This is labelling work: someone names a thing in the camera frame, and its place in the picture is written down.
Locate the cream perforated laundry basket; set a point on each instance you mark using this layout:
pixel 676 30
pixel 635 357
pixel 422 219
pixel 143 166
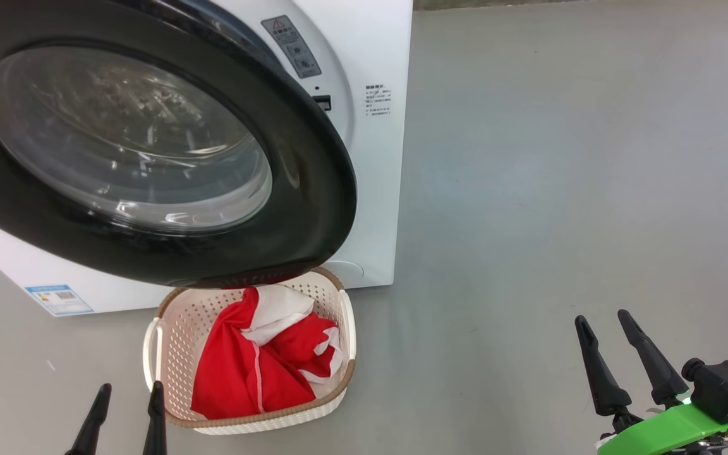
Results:
pixel 181 328

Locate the white front-load washing machine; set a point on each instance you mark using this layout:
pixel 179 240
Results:
pixel 376 189

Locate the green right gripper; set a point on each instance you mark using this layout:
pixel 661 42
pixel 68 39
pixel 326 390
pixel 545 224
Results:
pixel 667 433

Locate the grey warning sticker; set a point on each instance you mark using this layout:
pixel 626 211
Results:
pixel 291 47

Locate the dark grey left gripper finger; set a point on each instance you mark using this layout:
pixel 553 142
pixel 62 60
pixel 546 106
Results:
pixel 92 426
pixel 156 423

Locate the red and white clothes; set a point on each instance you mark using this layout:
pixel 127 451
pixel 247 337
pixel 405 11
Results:
pixel 237 373

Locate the dark grey washing machine door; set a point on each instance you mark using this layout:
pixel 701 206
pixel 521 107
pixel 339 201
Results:
pixel 313 208

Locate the blue energy label sticker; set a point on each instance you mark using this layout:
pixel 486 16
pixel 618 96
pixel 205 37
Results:
pixel 59 300

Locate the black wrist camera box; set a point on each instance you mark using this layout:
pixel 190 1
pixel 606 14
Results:
pixel 724 385

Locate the black text sticker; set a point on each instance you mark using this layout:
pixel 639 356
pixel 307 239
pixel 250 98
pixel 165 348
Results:
pixel 378 100

